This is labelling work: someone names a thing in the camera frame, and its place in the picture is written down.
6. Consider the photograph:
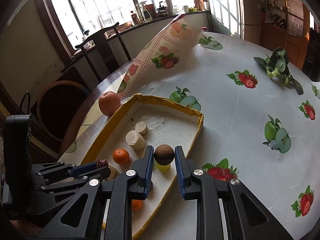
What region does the orange mandarin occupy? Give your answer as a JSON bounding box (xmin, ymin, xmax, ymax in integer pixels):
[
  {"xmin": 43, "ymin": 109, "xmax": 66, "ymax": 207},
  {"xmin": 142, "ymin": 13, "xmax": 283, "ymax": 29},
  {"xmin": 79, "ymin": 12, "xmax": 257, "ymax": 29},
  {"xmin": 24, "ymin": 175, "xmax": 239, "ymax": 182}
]
[
  {"xmin": 131, "ymin": 199, "xmax": 143, "ymax": 211},
  {"xmin": 112, "ymin": 148, "xmax": 130, "ymax": 165}
]

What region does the white foam tray yellow rim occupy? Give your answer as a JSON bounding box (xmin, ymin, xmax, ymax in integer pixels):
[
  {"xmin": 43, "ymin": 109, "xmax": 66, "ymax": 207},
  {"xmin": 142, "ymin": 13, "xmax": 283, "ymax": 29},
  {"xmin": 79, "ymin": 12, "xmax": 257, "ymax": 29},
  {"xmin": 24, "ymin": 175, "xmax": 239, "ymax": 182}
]
[{"xmin": 82, "ymin": 94, "xmax": 204, "ymax": 239}]

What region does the person left hand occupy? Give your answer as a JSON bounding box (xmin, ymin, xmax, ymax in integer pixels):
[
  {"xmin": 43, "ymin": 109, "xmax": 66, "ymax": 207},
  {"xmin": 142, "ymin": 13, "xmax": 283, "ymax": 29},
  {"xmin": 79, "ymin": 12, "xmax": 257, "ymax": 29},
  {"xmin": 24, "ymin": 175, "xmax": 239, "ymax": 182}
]
[{"xmin": 10, "ymin": 220, "xmax": 43, "ymax": 237}]

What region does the red apple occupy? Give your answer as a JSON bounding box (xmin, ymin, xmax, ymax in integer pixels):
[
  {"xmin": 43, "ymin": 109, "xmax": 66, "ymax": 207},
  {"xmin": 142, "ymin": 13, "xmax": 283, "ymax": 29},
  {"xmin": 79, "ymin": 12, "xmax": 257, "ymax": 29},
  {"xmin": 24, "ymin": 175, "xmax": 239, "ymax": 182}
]
[{"xmin": 98, "ymin": 91, "xmax": 121, "ymax": 116}]

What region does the fruit print tablecloth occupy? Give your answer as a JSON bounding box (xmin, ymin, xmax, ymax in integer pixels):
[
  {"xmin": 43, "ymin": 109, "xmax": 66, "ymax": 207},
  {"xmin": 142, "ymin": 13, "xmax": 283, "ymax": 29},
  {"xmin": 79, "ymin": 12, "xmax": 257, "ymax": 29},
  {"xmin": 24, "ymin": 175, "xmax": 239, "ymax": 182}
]
[{"xmin": 61, "ymin": 16, "xmax": 319, "ymax": 239}]

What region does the dark wooden chair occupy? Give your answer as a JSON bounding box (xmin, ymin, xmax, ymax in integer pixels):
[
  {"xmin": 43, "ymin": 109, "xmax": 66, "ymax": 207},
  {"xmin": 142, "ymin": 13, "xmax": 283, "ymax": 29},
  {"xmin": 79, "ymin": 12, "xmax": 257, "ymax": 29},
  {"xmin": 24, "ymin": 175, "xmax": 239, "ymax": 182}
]
[{"xmin": 75, "ymin": 22, "xmax": 132, "ymax": 82}]

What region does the green leafy vegetable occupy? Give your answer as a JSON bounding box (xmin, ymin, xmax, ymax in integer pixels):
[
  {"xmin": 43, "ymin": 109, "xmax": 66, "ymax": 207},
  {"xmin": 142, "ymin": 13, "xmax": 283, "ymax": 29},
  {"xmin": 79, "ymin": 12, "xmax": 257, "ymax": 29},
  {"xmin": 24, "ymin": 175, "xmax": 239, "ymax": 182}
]
[{"xmin": 253, "ymin": 48, "xmax": 304, "ymax": 95}]

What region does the white spray bottle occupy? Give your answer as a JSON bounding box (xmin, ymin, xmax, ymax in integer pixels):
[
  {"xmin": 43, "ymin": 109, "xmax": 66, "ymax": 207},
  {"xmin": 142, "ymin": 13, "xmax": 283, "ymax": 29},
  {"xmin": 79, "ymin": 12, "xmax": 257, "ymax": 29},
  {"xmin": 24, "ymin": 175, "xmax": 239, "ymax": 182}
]
[{"xmin": 139, "ymin": 1, "xmax": 152, "ymax": 22}]

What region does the black kettle pot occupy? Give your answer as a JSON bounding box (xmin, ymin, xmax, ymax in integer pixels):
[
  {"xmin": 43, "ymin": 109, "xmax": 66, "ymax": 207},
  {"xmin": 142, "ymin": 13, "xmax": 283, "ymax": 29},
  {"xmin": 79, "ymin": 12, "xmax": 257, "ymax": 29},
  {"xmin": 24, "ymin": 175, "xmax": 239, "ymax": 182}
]
[{"xmin": 157, "ymin": 1, "xmax": 169, "ymax": 17}]

